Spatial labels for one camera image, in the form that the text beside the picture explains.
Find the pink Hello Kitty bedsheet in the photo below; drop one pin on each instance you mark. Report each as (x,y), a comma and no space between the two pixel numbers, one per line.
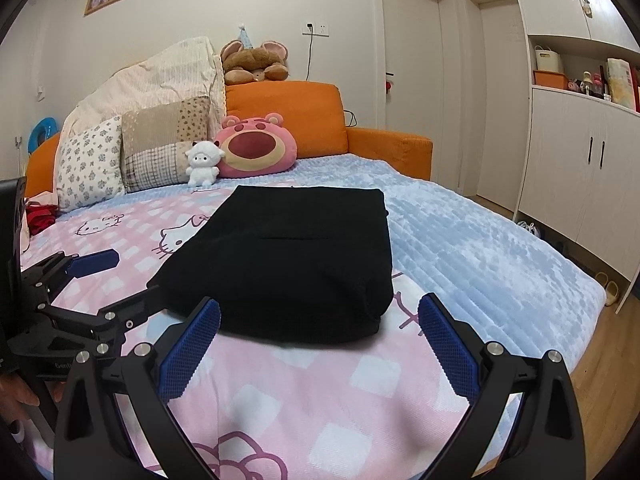
(378,409)

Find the white floral pillow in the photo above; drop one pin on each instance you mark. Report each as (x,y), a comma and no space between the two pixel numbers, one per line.
(87,168)

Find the pink strawberry bear plush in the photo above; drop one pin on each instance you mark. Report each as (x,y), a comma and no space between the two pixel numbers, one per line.
(255,146)

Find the brown bear plush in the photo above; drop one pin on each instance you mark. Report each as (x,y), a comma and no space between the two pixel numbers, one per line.
(243,63)

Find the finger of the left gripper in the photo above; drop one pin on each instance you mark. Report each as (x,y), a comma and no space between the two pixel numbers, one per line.
(82,266)
(116,320)

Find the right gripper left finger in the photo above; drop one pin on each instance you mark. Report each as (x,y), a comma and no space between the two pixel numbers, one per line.
(91,439)

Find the white wardrobe cabinet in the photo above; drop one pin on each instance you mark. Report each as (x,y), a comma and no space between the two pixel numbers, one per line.
(580,182)

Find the red folded garment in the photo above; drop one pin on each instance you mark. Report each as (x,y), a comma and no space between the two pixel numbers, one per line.
(40,214)

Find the wall socket with cable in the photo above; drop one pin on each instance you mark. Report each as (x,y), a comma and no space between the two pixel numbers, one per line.
(313,31)

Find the black zip jacket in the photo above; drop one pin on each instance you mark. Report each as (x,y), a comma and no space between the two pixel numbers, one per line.
(289,265)

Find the beige patchwork pillow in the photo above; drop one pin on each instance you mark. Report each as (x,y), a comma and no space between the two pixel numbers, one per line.
(155,141)

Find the cream striped duvet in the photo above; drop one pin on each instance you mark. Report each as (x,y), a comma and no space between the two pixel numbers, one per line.
(185,70)

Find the light blue quilted blanket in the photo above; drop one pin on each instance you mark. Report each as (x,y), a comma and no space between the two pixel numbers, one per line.
(509,285)

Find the white sheep plush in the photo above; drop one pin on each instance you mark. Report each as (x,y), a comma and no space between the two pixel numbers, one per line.
(203,159)

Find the blue neck pillow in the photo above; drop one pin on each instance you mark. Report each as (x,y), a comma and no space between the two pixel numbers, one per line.
(43,131)

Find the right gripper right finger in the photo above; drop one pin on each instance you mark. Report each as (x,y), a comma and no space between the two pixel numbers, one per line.
(546,440)

